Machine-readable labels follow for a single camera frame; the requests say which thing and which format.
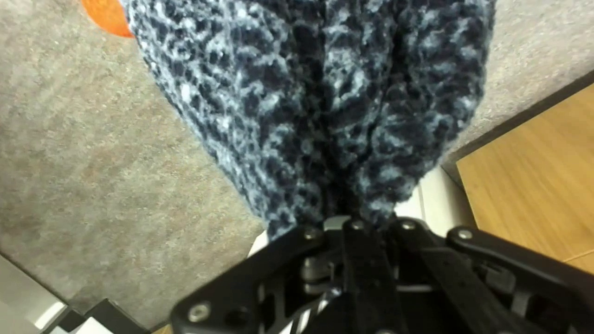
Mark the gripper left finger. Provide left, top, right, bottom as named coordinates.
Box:
left=170, top=219, right=400, bottom=334

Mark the wooden board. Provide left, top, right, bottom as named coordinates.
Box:
left=456, top=83, right=594, bottom=275

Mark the blue and black fleece blanket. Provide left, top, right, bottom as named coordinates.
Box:
left=118, top=0, right=497, bottom=242

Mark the orange round object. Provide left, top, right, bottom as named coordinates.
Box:
left=81, top=0, right=136, bottom=39

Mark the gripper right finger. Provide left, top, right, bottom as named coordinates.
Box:
left=389, top=217, right=594, bottom=334

